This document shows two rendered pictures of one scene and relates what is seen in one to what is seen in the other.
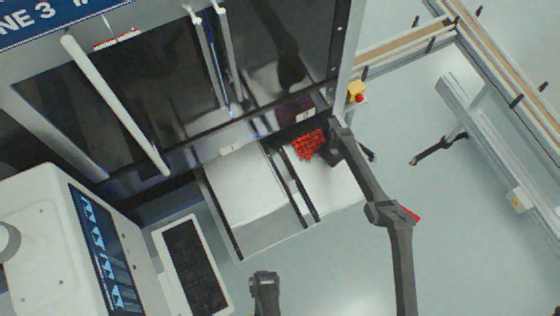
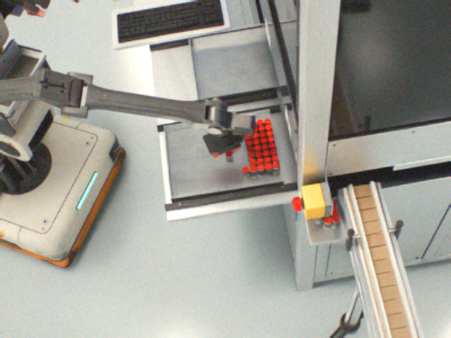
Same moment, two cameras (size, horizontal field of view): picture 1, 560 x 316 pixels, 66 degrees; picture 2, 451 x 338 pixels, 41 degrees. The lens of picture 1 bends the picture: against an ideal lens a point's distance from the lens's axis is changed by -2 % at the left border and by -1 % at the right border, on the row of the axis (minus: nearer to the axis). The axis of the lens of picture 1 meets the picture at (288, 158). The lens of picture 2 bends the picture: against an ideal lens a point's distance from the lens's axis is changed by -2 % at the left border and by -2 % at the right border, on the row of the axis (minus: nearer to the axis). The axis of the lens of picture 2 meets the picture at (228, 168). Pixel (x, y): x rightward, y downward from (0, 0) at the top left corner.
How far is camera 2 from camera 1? 151 cm
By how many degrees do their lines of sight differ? 44
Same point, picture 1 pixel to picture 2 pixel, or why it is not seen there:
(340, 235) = (212, 282)
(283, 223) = (173, 95)
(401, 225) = (38, 77)
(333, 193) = (187, 155)
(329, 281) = (160, 249)
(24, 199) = not seen: outside the picture
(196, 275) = (159, 18)
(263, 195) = (214, 82)
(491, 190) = not seen: outside the picture
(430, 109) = not seen: outside the picture
